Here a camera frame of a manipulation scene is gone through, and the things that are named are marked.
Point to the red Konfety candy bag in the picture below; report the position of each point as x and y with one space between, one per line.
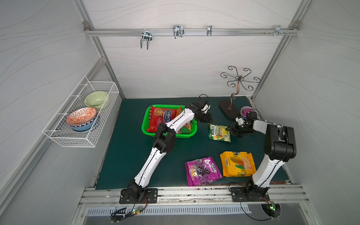
158 115

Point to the white wire wall basket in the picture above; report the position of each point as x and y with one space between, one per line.
58 130

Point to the green Fox's candy bag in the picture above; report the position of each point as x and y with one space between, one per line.
219 133

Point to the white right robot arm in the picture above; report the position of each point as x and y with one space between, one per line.
279 148

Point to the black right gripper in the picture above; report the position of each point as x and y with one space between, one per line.
237 130

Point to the black mounting plate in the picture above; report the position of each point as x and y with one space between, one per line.
249 194
150 195

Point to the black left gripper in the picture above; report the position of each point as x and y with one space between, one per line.
205 117

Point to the orange patterned bowl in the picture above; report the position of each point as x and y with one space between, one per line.
81 116

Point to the blue bowl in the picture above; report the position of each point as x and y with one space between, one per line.
83 127

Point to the green plastic basket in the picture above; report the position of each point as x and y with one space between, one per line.
183 133

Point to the aluminium wall rail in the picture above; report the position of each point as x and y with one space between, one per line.
189 32

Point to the black metal jewelry stand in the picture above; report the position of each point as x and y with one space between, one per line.
237 81

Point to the right metal peg hook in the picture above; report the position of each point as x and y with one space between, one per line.
277 32

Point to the light green bowl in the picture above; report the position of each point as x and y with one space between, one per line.
96 100

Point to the white vented strip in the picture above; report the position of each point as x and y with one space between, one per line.
153 210

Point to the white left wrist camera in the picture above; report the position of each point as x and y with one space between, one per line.
206 108

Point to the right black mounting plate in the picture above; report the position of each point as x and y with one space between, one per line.
249 194

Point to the round black floor port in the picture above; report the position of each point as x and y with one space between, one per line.
272 210

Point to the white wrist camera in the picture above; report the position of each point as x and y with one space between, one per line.
206 108
240 121

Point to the orange Fox's candy bag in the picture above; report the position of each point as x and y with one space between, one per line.
187 125

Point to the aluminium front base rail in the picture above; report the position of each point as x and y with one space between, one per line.
194 196

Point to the small metal hook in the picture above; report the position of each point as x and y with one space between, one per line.
209 30

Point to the yellow corn candy bag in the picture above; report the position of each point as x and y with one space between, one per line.
237 164

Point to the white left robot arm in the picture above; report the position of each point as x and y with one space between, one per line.
164 141

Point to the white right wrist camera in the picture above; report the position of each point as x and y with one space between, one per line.
240 121

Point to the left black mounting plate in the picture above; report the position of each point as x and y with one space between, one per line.
150 195

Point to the looped metal hook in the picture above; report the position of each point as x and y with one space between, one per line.
178 31

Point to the grey bowl purple inside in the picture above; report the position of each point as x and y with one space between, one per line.
245 110

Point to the double prong metal hook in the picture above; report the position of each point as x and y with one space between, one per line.
145 38

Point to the purple grape candy bag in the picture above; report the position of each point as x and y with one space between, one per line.
202 171

